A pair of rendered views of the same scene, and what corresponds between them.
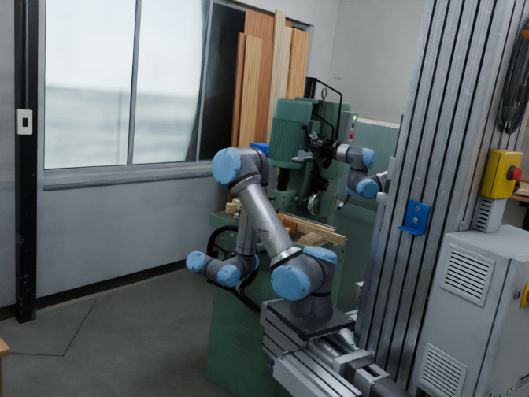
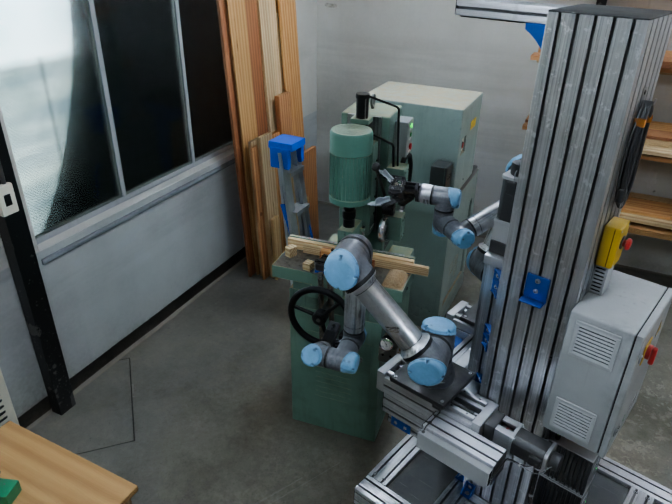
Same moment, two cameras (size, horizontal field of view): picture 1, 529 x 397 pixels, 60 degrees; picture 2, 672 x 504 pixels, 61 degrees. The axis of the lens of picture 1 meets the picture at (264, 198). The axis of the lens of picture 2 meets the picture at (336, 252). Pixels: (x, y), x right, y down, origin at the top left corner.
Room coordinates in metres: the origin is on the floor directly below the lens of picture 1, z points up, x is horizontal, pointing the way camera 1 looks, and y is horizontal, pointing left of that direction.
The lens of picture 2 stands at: (0.00, 0.51, 2.19)
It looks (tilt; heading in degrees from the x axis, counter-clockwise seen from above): 29 degrees down; 346
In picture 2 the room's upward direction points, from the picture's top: 1 degrees clockwise
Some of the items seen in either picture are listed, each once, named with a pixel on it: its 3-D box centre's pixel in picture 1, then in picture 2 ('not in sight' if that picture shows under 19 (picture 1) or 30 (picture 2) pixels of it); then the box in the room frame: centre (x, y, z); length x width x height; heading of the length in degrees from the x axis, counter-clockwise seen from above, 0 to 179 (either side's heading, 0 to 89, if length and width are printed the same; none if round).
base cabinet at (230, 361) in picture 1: (275, 314); (352, 341); (2.29, -0.14, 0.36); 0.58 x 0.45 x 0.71; 147
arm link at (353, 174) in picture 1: (357, 181); (444, 222); (1.85, -0.37, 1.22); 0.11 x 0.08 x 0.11; 6
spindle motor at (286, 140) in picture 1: (289, 133); (350, 165); (2.19, -0.08, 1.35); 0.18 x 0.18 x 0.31
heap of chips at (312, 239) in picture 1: (312, 237); (395, 276); (1.98, -0.24, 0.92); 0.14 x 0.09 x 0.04; 147
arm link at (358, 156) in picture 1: (360, 157); (445, 197); (1.87, -0.37, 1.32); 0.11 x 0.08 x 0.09; 57
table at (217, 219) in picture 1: (263, 233); (339, 277); (2.10, -0.02, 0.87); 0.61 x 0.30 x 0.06; 57
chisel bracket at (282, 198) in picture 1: (282, 198); (350, 233); (2.21, -0.09, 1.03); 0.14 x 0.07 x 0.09; 147
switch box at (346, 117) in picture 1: (346, 127); (403, 136); (2.38, -0.37, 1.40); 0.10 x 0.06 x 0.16; 147
